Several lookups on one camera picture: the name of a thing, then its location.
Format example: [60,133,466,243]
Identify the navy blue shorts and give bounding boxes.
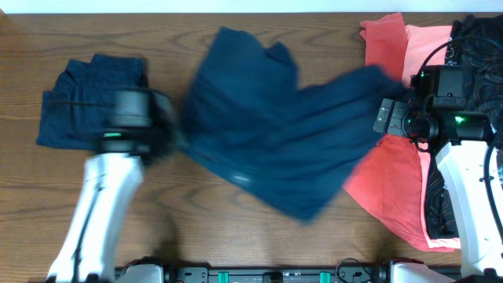
[181,28,407,222]

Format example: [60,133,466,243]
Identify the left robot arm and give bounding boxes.
[46,89,179,282]

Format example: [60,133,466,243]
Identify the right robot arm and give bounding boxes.
[373,65,502,282]

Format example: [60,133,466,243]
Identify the red orange t-shirt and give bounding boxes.
[343,13,430,252]

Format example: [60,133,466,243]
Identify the pink coral t-shirt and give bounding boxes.
[402,24,461,252]

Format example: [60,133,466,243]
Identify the black printed t-shirt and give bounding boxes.
[424,15,502,239]

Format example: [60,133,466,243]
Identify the folded navy shorts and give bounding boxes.
[36,53,148,151]

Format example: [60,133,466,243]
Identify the right black cable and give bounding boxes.
[416,35,503,241]

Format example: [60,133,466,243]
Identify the black cable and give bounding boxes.
[46,100,117,108]
[416,35,503,241]

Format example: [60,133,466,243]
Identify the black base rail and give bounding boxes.
[116,257,461,283]

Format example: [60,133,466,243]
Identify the left black cable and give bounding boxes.
[46,100,117,108]

